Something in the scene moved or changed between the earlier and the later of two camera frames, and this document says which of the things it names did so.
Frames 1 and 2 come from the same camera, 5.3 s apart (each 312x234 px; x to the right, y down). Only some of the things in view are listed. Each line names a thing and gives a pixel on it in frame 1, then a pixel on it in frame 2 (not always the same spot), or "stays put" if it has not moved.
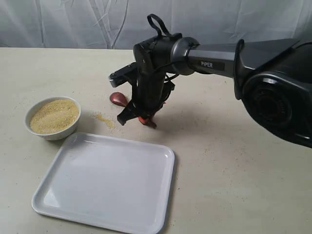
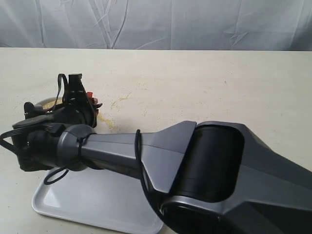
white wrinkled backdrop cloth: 120,24 stays put
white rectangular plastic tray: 109,183 stays put
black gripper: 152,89 -> 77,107
